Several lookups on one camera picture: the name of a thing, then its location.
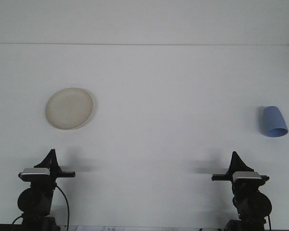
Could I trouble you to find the white paper with writing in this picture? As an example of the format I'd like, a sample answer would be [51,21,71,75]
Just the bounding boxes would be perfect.
[76,225,122,231]

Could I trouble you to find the pale round plate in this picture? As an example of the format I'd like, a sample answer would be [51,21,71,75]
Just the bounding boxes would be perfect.
[45,87,95,131]

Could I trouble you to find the pale blue cup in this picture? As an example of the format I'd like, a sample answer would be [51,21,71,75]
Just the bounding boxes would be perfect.
[259,105,289,138]

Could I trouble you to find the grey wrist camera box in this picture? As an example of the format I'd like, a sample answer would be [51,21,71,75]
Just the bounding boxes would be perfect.
[18,168,51,182]
[232,171,261,182]

